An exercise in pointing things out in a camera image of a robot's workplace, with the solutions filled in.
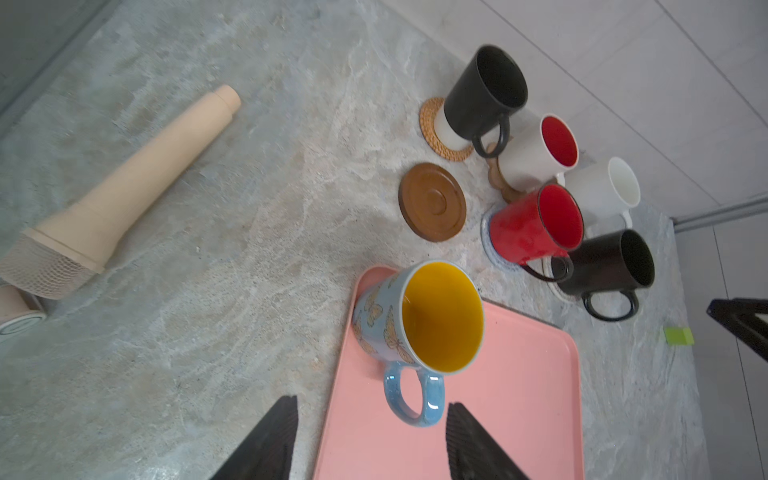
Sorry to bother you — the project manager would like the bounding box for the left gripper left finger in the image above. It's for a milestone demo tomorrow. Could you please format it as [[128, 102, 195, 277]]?
[[211, 395, 299, 480]]

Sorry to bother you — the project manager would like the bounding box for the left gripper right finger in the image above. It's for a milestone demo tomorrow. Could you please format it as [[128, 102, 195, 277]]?
[[445, 402, 528, 479]]

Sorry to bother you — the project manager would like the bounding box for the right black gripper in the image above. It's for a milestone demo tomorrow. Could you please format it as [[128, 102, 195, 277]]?
[[707, 298, 768, 361]]

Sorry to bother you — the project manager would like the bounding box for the black mug front row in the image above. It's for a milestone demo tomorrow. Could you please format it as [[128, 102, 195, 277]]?
[[556, 229, 655, 322]]

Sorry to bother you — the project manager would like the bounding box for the black mug row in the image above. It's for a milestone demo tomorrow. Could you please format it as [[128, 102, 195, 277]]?
[[556, 229, 655, 322], [433, 44, 528, 158]]

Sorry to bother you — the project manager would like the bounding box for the blue mug yellow inside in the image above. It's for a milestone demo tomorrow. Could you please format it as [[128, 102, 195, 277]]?
[[350, 260, 485, 428]]

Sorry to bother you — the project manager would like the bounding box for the red mug front row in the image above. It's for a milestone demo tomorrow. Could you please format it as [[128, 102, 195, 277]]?
[[489, 183, 585, 283]]

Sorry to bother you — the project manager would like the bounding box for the grey felt round coaster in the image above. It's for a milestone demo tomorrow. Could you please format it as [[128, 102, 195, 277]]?
[[480, 203, 521, 273]]

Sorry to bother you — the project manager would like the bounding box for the brown wooden coaster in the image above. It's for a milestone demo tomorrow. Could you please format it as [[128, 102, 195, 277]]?
[[398, 162, 467, 242]]

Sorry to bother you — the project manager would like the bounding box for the white mug red inside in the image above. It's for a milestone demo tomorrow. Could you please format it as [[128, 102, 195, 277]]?
[[498, 114, 580, 192]]

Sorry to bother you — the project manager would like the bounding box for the cork paw print coaster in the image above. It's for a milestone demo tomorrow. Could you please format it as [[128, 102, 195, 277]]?
[[486, 157, 525, 204]]

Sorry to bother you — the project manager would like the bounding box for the black mug back row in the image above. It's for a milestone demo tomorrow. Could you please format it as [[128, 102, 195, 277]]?
[[433, 44, 528, 158]]

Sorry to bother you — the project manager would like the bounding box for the woven rattan coaster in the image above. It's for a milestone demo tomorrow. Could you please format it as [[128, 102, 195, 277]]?
[[419, 97, 473, 162]]

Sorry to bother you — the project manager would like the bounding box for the white lace coaster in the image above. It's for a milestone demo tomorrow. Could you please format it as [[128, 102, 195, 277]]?
[[540, 257, 582, 304]]

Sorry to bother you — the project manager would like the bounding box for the pink silicone tray mat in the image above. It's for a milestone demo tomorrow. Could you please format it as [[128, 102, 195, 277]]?
[[314, 265, 585, 479]]

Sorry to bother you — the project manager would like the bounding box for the wooden rolling pin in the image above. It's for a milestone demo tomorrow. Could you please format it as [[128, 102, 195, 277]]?
[[1, 85, 242, 300]]

